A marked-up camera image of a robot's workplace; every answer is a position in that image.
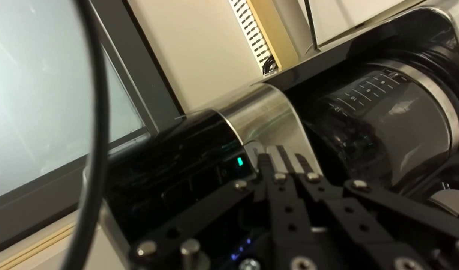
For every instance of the dark framed window pane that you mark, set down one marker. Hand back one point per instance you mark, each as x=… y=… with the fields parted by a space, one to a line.
x=44 y=99

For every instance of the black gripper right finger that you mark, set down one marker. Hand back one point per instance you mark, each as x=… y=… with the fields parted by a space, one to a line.
x=350 y=210

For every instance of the glass coffee carafe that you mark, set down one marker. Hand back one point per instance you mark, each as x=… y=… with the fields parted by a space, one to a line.
x=389 y=125

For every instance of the black steel coffee maker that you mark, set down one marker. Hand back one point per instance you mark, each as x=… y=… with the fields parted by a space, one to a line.
x=189 y=165

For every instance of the beige unit with vent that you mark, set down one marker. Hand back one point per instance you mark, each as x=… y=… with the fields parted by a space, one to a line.
x=209 y=50

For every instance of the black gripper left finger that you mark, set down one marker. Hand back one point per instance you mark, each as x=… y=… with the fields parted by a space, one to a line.
x=269 y=210

